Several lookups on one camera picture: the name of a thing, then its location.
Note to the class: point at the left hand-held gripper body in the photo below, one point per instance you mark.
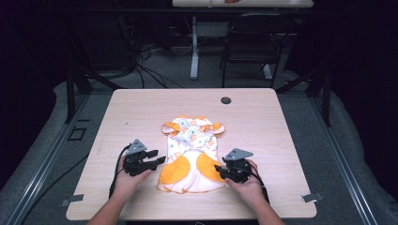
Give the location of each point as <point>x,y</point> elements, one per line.
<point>135,159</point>

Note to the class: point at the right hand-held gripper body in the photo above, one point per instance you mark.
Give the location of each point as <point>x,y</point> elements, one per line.
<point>239,167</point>

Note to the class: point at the white and orange small garment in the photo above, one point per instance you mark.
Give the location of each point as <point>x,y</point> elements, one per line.
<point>191,156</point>

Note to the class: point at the person's right hand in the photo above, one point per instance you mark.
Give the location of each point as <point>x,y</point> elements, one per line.
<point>250,189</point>

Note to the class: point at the person's left hand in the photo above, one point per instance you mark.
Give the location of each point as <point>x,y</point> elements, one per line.
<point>128,182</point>

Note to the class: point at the black folding chair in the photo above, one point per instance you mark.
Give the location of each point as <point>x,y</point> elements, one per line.
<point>255,34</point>

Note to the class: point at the white table with white legs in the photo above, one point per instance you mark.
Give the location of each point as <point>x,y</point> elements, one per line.
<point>244,3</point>

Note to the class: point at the orange thing on white table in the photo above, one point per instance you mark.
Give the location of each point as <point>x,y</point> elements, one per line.
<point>231,1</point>

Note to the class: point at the grey metal table bracket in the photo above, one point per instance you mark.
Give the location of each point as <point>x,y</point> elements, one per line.
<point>312,197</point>
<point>72,200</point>

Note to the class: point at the black metal frame stand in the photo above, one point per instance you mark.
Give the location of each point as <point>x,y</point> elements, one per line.
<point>70,93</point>
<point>326,93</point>

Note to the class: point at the aluminium floor rail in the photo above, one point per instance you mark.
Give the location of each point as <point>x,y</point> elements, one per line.
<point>347,175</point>
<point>40,175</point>

